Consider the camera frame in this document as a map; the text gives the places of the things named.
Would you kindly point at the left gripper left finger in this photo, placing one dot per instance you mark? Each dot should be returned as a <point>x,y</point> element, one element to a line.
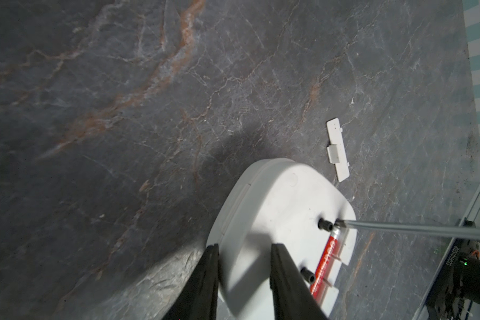
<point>198,299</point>

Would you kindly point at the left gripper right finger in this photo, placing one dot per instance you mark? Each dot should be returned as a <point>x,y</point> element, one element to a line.
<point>291,297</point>

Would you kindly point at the white alarm device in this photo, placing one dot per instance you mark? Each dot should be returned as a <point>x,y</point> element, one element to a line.
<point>274,201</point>

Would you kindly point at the white battery cover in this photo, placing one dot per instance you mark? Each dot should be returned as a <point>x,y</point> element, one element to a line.
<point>336,149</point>

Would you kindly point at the black yellow screwdriver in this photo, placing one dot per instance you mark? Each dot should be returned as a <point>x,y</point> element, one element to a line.
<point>461,232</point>

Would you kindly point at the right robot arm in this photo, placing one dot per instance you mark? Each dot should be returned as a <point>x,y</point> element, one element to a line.
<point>467,278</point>

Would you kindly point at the red battery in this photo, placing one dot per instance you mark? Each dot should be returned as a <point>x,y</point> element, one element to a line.
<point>320,285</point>

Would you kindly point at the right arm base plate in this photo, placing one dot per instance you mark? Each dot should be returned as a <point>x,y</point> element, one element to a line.
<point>444,301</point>

